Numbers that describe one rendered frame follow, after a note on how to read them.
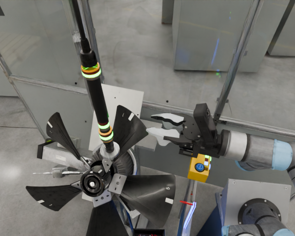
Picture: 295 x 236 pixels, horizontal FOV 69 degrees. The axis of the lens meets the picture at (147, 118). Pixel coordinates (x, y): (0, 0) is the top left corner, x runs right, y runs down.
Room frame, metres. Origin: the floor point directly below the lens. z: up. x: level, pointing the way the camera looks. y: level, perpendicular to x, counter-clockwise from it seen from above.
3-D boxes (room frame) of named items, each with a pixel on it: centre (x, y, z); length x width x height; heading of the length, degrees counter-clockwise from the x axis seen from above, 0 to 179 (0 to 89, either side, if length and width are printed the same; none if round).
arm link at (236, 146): (0.33, -0.23, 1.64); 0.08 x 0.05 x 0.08; 164
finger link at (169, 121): (0.41, -0.06, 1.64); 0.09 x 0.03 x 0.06; 63
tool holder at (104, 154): (0.44, 0.14, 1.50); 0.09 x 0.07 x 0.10; 19
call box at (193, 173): (0.61, -0.29, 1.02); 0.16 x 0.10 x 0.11; 164
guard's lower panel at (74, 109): (1.12, -0.07, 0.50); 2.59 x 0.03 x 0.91; 74
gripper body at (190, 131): (0.35, -0.15, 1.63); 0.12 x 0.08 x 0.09; 74
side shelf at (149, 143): (0.99, 0.09, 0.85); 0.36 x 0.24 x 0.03; 74
